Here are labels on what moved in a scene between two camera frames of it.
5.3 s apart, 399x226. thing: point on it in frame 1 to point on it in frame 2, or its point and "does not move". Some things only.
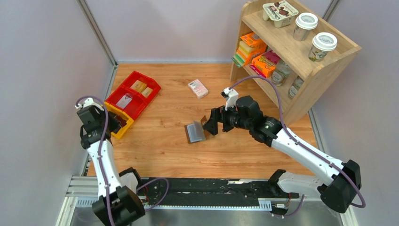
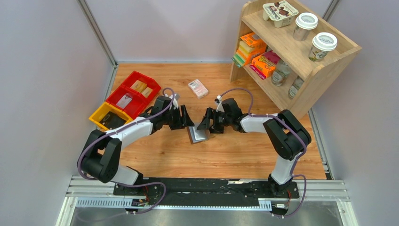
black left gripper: x=115 y=123 to x=183 y=122
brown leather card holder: x=195 y=133 does not move
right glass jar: x=295 y=87 does not move
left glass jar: x=282 y=71 does not move
